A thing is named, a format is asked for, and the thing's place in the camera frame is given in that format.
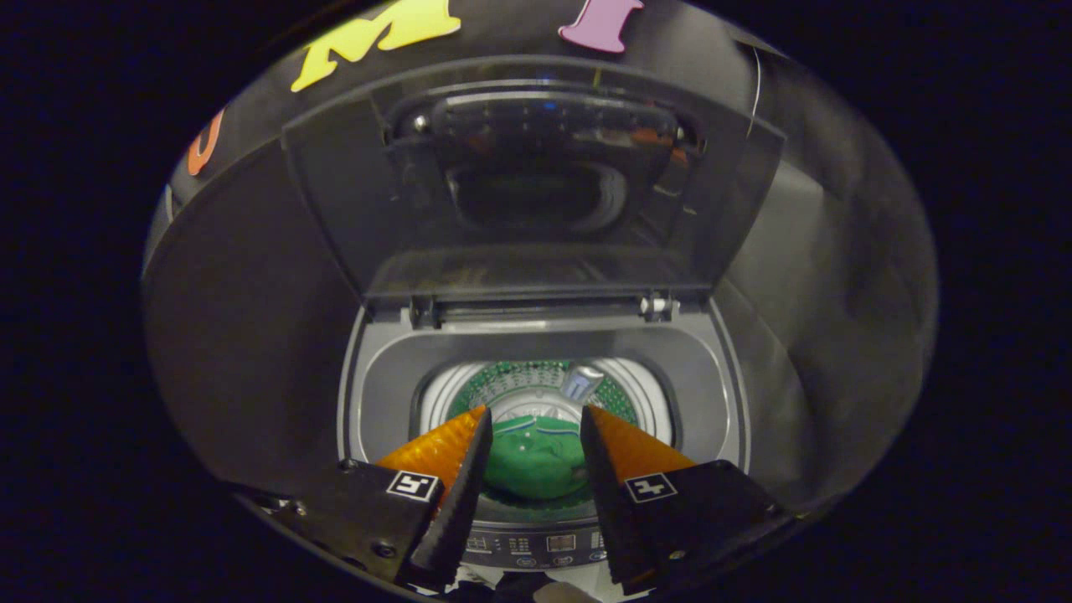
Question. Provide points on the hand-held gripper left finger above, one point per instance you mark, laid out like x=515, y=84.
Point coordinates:
x=461, y=511

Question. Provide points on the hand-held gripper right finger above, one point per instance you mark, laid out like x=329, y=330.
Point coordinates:
x=607, y=511

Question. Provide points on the green polo shirt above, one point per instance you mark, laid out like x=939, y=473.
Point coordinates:
x=536, y=465

